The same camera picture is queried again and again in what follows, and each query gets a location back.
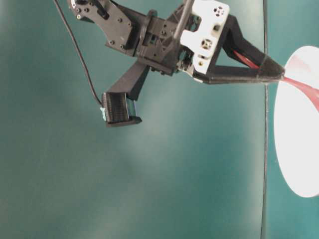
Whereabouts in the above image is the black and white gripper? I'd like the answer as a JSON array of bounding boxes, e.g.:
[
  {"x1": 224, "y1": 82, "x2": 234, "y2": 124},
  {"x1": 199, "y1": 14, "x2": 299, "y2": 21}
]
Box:
[{"x1": 136, "y1": 0, "x2": 285, "y2": 84}]

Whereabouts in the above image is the red plastic spoon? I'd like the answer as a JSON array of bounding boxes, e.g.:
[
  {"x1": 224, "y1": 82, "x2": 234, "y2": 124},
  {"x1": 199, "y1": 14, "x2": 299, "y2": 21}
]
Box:
[{"x1": 233, "y1": 50, "x2": 319, "y2": 111}]

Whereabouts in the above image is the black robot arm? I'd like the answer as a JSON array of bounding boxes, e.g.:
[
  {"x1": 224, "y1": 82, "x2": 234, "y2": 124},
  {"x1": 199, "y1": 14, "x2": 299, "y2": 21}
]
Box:
[{"x1": 68, "y1": 0, "x2": 285, "y2": 84}]

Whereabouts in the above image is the white bowl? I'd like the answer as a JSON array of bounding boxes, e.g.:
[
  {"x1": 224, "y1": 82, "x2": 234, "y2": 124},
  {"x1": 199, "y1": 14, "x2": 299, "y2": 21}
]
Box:
[{"x1": 274, "y1": 46, "x2": 319, "y2": 198}]

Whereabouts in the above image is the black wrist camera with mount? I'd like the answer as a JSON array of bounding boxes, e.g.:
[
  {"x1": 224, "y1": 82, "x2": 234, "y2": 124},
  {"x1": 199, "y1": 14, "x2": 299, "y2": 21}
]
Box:
[{"x1": 101, "y1": 61, "x2": 150, "y2": 127}]

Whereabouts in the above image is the black camera cable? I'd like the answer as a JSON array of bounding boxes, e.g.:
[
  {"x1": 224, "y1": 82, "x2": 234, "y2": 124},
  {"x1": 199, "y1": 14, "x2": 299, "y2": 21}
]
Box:
[{"x1": 52, "y1": 0, "x2": 104, "y2": 105}]

